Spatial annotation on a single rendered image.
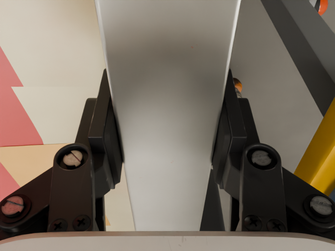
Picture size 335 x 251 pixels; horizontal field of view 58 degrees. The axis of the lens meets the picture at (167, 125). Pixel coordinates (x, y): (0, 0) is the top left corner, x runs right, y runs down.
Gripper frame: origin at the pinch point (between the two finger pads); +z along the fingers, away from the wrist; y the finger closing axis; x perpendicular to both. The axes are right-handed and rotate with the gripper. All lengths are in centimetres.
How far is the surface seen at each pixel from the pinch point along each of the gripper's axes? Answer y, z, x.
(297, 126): 70, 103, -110
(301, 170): 12.3, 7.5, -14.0
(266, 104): 49, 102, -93
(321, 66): 16.5, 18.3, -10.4
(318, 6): 22.1, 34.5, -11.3
